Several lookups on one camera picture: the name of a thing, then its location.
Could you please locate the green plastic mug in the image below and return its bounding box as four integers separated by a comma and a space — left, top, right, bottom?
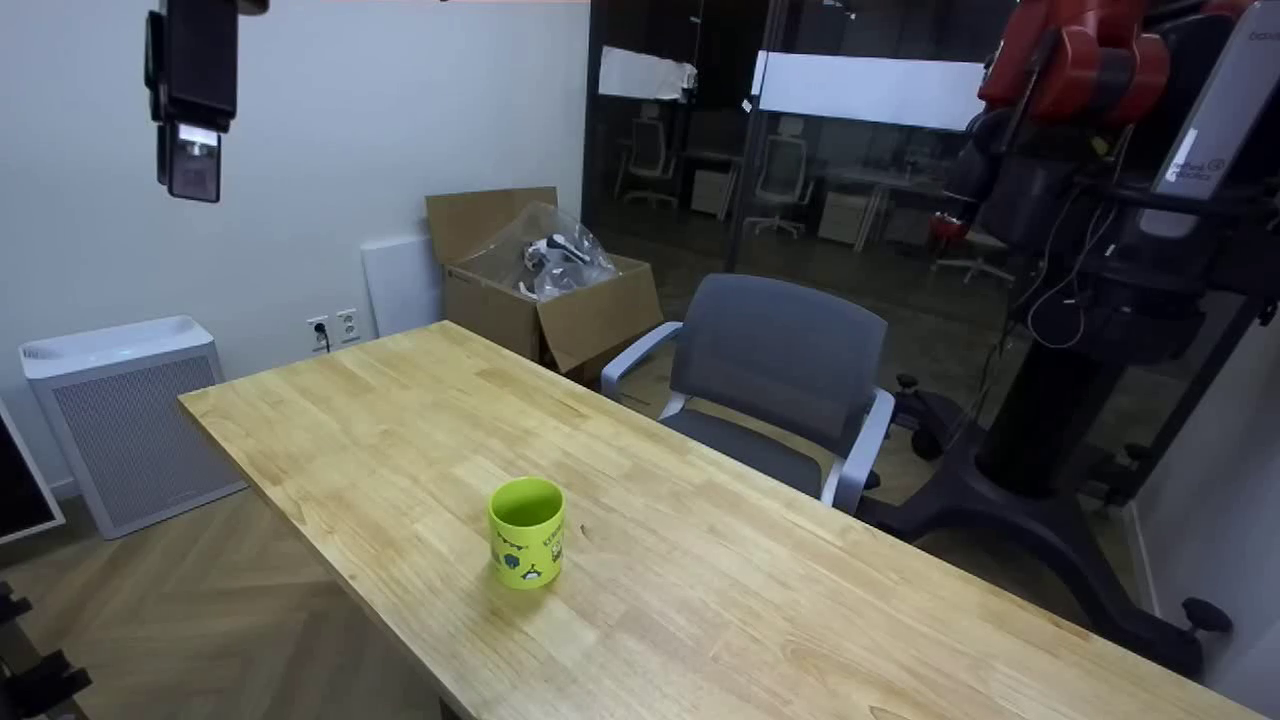
487, 477, 564, 593

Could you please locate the grey office chair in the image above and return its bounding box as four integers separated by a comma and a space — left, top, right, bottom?
596, 272, 897, 516

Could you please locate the open cardboard box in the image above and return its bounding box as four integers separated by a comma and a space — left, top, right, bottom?
424, 186, 666, 376

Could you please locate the white wall panel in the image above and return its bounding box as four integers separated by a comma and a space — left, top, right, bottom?
361, 235, 441, 334

